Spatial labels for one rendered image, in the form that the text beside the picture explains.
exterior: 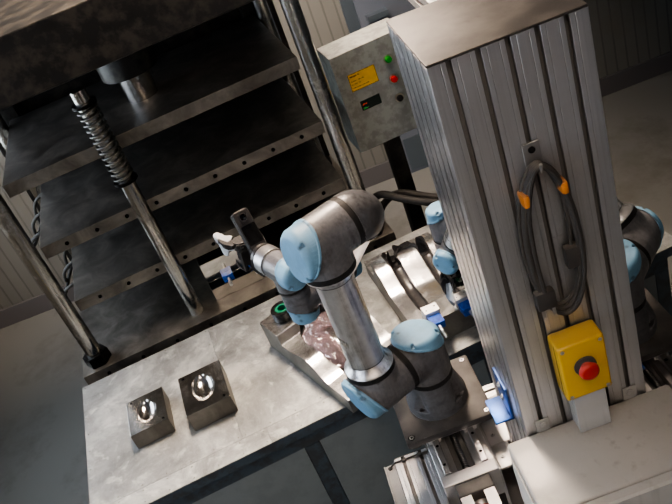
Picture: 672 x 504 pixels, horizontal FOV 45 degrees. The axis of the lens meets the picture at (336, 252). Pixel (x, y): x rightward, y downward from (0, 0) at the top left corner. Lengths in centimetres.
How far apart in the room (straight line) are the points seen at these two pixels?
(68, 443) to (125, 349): 121
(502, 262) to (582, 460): 43
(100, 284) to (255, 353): 69
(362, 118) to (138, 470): 149
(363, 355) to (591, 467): 52
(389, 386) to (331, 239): 41
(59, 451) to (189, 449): 177
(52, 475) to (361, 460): 192
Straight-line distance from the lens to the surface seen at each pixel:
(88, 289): 314
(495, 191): 130
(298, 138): 296
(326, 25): 469
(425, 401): 197
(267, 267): 194
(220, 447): 255
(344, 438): 262
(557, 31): 124
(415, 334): 188
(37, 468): 430
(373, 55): 303
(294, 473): 265
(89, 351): 315
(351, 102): 305
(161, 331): 317
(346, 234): 160
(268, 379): 268
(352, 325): 171
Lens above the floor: 248
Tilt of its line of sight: 33 degrees down
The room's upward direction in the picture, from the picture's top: 22 degrees counter-clockwise
